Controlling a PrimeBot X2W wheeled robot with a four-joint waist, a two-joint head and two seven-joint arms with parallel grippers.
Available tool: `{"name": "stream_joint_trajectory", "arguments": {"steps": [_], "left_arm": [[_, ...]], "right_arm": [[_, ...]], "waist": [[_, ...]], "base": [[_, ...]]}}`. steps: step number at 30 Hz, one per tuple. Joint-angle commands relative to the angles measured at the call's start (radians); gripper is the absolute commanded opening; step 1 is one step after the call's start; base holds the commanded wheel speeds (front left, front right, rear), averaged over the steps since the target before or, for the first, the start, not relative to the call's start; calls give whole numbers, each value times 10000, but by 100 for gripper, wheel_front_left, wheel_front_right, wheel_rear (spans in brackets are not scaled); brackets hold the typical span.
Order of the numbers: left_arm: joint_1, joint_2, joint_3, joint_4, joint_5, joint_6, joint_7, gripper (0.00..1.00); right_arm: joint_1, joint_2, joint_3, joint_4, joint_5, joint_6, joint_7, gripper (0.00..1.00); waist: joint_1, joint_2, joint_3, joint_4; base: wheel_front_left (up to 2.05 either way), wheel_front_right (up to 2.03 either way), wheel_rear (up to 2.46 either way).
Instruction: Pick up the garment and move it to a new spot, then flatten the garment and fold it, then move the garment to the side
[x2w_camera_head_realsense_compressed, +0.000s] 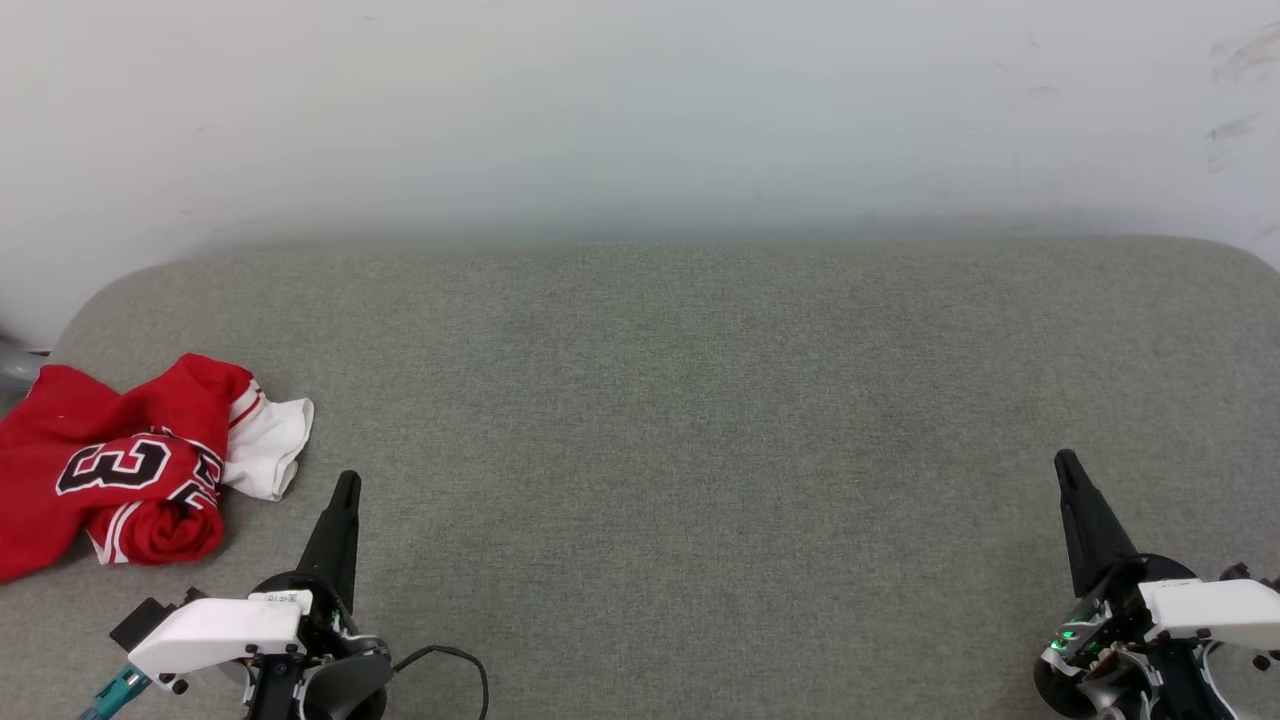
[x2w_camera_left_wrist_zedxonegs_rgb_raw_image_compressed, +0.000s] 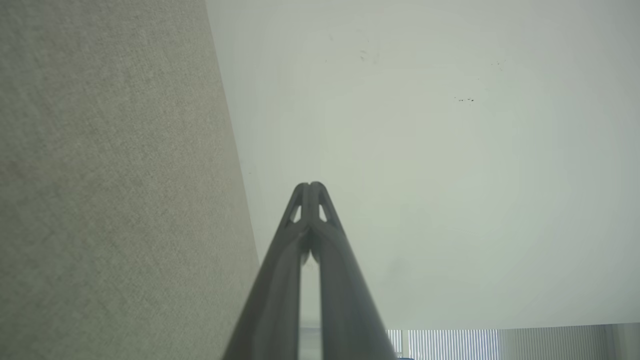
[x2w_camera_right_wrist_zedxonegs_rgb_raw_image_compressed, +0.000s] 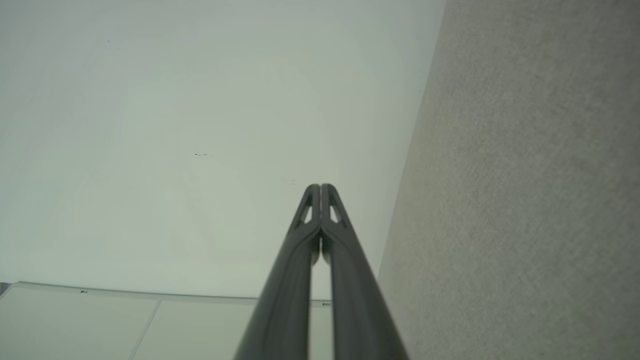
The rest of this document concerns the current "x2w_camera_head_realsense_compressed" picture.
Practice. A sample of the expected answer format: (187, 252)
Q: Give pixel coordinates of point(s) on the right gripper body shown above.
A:
(1095, 660)

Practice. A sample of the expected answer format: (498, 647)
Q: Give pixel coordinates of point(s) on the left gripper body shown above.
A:
(335, 645)

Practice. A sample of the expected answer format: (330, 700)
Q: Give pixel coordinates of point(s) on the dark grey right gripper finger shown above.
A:
(1090, 530)

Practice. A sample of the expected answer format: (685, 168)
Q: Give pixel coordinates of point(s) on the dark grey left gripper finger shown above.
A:
(338, 535)

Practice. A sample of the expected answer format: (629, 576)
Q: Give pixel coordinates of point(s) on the red white basketball jersey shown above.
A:
(40, 440)

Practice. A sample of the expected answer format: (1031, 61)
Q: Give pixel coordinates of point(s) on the white left camera bracket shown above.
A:
(215, 630)

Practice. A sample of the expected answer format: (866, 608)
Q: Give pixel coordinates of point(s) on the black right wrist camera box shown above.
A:
(1245, 574)

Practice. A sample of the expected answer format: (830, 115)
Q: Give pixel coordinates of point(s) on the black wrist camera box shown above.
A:
(1245, 574)
(137, 625)

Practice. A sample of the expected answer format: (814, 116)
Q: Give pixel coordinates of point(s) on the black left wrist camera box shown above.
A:
(137, 625)

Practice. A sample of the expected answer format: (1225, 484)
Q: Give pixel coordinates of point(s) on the teal left camera connector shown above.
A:
(115, 690)

